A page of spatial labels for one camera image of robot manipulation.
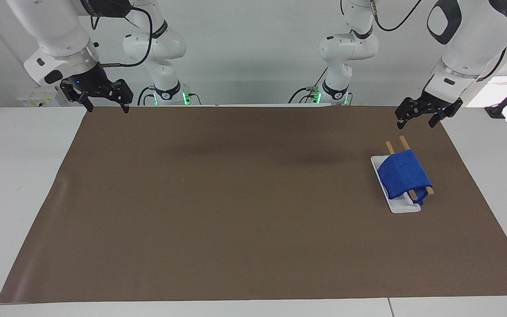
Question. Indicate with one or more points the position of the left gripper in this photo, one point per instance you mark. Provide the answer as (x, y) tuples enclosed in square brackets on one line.
[(434, 102)]

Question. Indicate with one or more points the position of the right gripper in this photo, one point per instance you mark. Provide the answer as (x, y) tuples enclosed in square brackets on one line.
[(90, 80)]

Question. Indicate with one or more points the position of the blue towel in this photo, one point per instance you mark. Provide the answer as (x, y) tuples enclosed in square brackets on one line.
[(403, 176)]

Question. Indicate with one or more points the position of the wooden rod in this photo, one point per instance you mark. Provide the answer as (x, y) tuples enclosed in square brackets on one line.
[(390, 147), (404, 142)]

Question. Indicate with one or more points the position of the white rack base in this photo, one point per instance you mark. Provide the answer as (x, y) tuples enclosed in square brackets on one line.
[(401, 207)]

